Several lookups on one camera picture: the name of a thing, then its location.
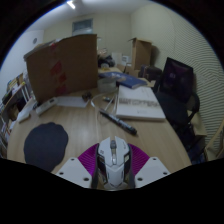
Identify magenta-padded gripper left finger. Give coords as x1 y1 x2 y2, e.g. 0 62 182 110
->
55 143 101 190

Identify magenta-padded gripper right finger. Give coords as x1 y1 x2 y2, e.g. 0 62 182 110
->
126 143 172 189

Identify white and grey computer mouse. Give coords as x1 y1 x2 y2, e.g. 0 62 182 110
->
94 135 133 192

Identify dark grey scalloped mouse pad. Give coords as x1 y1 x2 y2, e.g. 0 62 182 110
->
23 121 69 173

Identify black marker pen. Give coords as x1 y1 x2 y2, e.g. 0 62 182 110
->
99 109 138 136

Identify white book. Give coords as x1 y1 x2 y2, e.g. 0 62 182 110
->
115 85 167 122

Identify white paper sheet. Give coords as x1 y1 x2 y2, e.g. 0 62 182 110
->
55 95 91 109

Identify small dark brown object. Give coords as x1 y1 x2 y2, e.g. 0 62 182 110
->
81 91 93 102

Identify black office chair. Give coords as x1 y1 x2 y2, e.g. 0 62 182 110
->
153 56 202 151

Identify clear plastic container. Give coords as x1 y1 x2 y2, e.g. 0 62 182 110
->
97 77 119 94

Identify blue book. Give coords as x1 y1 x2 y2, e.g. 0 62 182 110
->
98 71 148 90

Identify shelf unit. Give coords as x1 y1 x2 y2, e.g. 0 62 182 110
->
0 72 34 159

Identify large brown cardboard box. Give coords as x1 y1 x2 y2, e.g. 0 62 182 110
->
23 33 99 104

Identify black bag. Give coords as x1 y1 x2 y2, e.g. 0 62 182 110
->
97 54 116 69

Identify tall open cardboard box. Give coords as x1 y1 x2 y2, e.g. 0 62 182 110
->
128 37 153 72

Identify ceiling light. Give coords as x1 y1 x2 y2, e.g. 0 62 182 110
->
65 0 77 10

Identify white cable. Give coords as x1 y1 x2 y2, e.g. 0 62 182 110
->
90 93 119 113

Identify wall window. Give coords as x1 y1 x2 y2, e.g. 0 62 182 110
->
71 18 94 36

